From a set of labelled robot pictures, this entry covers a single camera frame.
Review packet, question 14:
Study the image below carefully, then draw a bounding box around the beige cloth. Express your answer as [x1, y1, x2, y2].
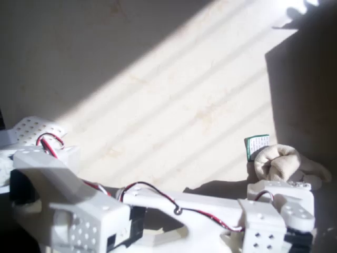
[253, 143, 332, 191]

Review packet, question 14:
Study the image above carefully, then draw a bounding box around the green white label card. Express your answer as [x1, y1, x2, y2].
[244, 134, 270, 162]

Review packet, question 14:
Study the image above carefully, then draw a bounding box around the red white black servo cable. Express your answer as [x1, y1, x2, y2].
[86, 182, 114, 197]
[115, 181, 247, 233]
[36, 132, 65, 159]
[256, 190, 276, 204]

